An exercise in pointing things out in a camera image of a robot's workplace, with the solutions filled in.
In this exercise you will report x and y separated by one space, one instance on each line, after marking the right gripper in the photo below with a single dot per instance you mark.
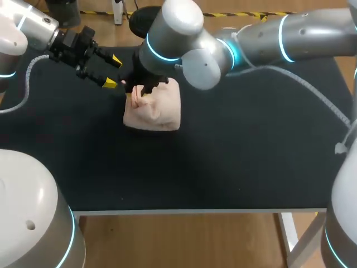
142 76

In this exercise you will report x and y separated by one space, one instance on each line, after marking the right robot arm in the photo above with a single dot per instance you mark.
312 36

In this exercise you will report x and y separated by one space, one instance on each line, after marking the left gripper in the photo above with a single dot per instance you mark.
73 46

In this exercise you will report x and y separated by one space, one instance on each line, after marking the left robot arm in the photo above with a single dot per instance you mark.
25 201

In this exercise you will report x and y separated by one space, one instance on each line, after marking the pale pink towel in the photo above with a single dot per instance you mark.
156 111

